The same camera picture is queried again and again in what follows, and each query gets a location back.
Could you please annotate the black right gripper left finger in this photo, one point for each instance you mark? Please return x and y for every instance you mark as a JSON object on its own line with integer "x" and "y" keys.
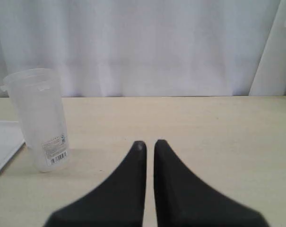
{"x": 119, "y": 201}

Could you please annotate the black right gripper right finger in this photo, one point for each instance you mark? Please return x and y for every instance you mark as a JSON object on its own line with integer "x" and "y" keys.
{"x": 183, "y": 200}

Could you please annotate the white plastic tray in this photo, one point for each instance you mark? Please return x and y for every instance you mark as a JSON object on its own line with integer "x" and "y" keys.
{"x": 11, "y": 140}

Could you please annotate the translucent plastic container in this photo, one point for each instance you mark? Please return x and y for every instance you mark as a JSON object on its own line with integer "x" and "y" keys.
{"x": 36, "y": 97}

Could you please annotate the white curtain backdrop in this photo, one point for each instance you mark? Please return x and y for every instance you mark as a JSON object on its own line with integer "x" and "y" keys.
{"x": 149, "y": 47}

